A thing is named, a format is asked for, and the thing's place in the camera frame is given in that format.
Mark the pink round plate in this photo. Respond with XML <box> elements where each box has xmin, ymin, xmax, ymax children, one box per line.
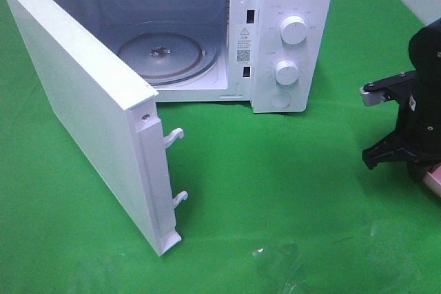
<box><xmin>423</xmin><ymin>164</ymin><xmax>441</xmax><ymax>197</ymax></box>

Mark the upper white round knob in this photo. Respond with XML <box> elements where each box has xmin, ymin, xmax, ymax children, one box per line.
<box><xmin>280</xmin><ymin>15</ymin><xmax>307</xmax><ymax>45</ymax></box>

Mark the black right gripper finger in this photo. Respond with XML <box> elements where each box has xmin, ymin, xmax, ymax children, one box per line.
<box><xmin>362</xmin><ymin>132</ymin><xmax>409</xmax><ymax>170</ymax></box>

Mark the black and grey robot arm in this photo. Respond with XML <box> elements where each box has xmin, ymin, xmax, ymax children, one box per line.
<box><xmin>360</xmin><ymin>20</ymin><xmax>440</xmax><ymax>181</ymax></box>

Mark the white round knob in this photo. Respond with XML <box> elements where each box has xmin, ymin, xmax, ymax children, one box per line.
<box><xmin>275</xmin><ymin>60</ymin><xmax>299</xmax><ymax>85</ymax></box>
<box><xmin>280</xmin><ymin>15</ymin><xmax>307</xmax><ymax>45</ymax></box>

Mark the lower white round knob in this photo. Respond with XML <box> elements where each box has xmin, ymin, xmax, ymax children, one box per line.
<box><xmin>275</xmin><ymin>60</ymin><xmax>299</xmax><ymax>85</ymax></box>

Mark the glass microwave turntable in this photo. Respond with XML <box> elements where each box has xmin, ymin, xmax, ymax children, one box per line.
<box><xmin>117</xmin><ymin>32</ymin><xmax>220</xmax><ymax>85</ymax></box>

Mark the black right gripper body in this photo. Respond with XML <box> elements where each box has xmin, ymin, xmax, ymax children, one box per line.
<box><xmin>392</xmin><ymin>83</ymin><xmax>441</xmax><ymax>185</ymax></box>

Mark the green table cloth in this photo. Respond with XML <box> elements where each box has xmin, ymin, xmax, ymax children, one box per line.
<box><xmin>1</xmin><ymin>0</ymin><xmax>440</xmax><ymax>293</ymax></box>

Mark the white microwave oven body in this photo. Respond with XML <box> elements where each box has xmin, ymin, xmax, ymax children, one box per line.
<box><xmin>53</xmin><ymin>0</ymin><xmax>330</xmax><ymax>113</ymax></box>

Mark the white round door button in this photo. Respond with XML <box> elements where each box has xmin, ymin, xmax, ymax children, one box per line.
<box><xmin>270</xmin><ymin>92</ymin><xmax>291</xmax><ymax>109</ymax></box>

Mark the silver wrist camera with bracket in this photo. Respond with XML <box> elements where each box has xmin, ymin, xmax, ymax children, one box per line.
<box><xmin>360</xmin><ymin>70</ymin><xmax>416</xmax><ymax>107</ymax></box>

